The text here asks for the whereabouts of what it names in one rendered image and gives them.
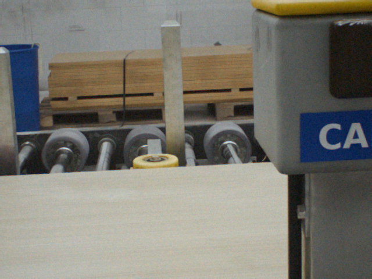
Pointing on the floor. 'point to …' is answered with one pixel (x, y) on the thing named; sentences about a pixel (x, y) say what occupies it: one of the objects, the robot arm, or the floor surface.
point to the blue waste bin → (25, 85)
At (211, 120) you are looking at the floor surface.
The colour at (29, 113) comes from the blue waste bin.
